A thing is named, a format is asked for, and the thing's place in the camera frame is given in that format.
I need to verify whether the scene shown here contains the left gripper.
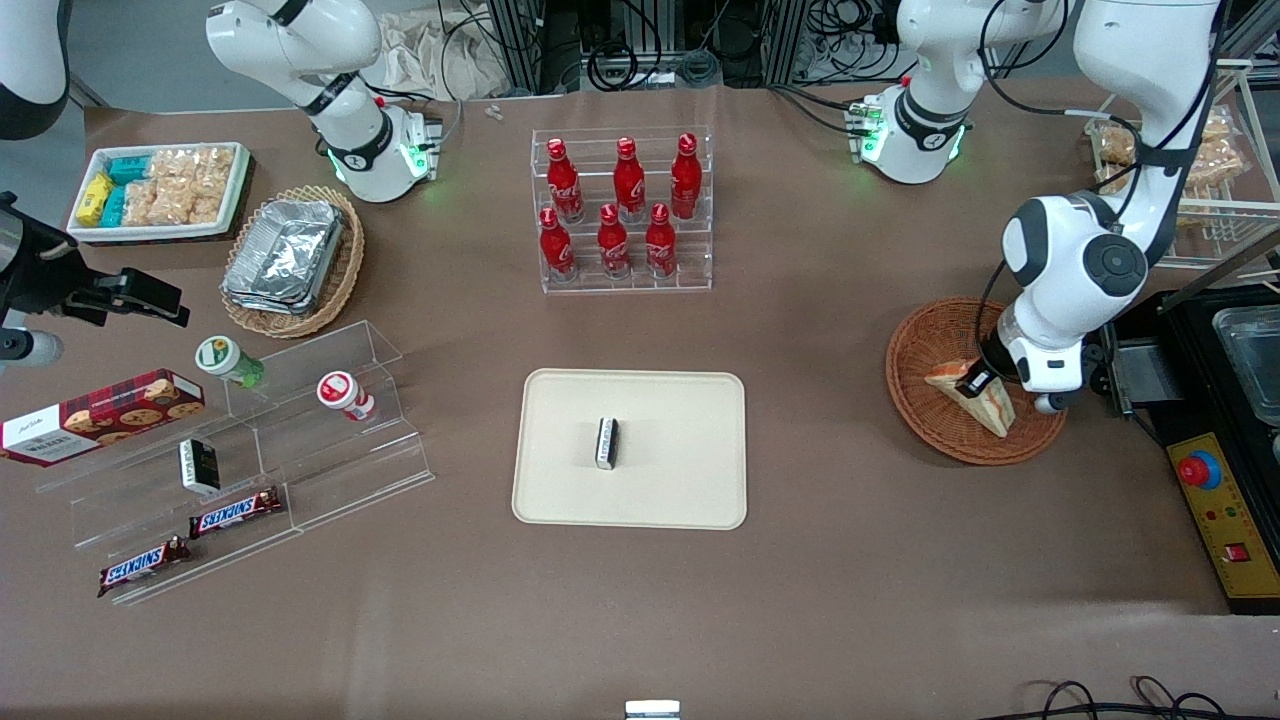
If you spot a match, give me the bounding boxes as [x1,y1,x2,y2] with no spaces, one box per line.
[954,316,1088,399]

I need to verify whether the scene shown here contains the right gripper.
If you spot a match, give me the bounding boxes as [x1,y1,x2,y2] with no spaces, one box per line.
[0,190,192,329]

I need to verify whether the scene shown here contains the triangular sandwich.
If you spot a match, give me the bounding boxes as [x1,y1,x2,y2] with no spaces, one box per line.
[924,358,1017,439]

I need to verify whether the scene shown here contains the brown round wicker basket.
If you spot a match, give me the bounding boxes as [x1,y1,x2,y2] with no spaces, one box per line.
[885,297,1068,467]

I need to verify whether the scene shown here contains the white rectangular snack tray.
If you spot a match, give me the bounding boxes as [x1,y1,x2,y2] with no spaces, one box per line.
[67,142,253,244]

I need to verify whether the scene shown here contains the aluminium foil tray stack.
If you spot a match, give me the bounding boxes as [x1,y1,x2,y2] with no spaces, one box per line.
[222,199,346,317]

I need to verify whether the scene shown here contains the light oval wicker basket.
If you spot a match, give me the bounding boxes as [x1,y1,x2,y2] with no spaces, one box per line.
[220,185,366,339]

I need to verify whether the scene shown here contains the beige rectangular tray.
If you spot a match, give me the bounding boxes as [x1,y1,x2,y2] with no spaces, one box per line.
[512,369,748,530]

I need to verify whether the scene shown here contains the clear rice cracker bag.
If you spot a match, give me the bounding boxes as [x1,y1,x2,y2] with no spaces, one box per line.
[148,147,237,193]
[122,178,229,227]

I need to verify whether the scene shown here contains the green lidded cup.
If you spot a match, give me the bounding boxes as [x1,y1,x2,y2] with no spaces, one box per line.
[195,336,267,390]

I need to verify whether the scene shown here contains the yellow snack packet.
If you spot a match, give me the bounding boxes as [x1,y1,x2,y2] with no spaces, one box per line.
[77,172,115,228]

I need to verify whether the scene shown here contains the red tartan cookie box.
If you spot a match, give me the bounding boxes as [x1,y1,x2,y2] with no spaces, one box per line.
[0,369,206,468]

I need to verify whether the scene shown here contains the small black box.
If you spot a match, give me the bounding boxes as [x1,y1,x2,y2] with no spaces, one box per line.
[179,438,221,496]

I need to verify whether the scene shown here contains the black machine housing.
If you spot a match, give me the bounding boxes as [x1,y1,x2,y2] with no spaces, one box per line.
[1085,288,1280,614]

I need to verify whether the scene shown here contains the red lidded cup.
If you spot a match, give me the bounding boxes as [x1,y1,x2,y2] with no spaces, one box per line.
[317,371,377,423]

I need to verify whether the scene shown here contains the brown snickers bar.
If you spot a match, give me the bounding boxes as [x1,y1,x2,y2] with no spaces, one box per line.
[189,487,284,540]
[97,536,191,598]

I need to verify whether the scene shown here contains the clear acrylic stepped shelf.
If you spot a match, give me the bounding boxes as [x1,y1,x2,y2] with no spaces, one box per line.
[35,320,436,607]

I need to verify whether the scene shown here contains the grey metal bar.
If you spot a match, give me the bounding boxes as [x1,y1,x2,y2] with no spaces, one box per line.
[1160,228,1280,313]

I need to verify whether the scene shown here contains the steel pan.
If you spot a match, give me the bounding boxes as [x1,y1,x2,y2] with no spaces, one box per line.
[1213,308,1280,427]

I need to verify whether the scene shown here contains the yellow control panel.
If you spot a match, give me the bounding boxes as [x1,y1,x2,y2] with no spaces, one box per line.
[1167,432,1280,614]

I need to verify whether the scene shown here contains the clear acrylic bottle rack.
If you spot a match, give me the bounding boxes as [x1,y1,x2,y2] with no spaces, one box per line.
[531,126,714,295]

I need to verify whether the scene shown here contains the red cola bottle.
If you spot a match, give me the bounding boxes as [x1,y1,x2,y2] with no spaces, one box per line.
[540,207,578,283]
[645,203,679,281]
[597,204,632,281]
[612,137,647,224]
[670,133,704,222]
[546,138,585,224]

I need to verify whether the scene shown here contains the beige crumpled cloth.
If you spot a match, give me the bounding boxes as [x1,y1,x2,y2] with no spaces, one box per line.
[375,10,513,101]

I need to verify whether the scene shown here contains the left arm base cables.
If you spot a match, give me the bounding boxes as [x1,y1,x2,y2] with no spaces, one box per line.
[768,82,873,137]

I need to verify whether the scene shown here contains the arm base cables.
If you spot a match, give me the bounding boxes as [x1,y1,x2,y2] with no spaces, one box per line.
[768,82,873,137]
[375,85,467,153]

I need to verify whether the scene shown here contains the white wire rack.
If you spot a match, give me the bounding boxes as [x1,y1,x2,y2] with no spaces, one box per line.
[1085,57,1280,269]

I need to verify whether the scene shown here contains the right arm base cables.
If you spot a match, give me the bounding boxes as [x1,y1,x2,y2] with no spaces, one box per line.
[375,85,467,153]

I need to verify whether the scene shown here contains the black cable at table edge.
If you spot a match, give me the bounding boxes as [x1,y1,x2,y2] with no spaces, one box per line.
[1005,677,1280,720]

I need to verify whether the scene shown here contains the aluminium frame post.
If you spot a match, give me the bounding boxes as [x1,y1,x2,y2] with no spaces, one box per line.
[488,0,547,97]

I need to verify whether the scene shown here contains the coiled black cable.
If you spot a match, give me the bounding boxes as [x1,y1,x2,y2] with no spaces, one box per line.
[585,40,642,94]

